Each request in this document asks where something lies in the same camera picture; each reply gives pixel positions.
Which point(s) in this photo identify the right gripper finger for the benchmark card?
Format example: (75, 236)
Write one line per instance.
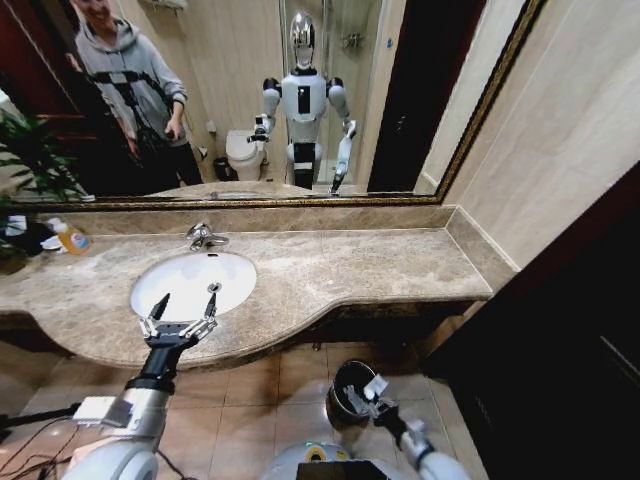
(386, 403)
(357, 400)

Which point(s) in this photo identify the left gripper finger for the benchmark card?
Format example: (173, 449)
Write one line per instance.
(209, 311)
(157, 310)

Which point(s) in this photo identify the dark round trash bin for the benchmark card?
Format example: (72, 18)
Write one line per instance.
(345, 400)

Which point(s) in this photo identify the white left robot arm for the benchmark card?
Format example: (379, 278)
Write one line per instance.
(125, 440)

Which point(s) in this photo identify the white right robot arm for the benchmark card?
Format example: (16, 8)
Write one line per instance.
(435, 457)

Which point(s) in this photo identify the metal sink drain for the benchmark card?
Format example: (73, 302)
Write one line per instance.
(214, 287)

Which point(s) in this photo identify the white oval sink basin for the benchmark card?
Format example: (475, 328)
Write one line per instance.
(192, 285)

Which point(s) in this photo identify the small black bin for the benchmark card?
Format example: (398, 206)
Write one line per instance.
(223, 169)

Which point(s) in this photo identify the white robot front shell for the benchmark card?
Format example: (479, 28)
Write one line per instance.
(320, 460)

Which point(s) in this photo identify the chrome faucet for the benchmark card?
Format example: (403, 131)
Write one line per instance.
(204, 236)

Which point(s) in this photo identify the orange soap bottle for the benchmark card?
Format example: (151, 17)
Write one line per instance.
(74, 239)

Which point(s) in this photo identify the marble vanity counter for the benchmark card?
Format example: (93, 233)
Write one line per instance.
(320, 280)

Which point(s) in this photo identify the white toilet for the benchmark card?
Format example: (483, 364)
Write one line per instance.
(245, 155)

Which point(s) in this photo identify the dark wooden door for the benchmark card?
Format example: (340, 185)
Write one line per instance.
(560, 350)

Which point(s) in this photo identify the green potted plant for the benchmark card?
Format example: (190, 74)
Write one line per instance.
(35, 160)

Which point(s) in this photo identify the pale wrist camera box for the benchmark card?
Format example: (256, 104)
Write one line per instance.
(376, 386)

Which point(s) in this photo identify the gold framed wall mirror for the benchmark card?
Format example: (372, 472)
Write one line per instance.
(280, 100)

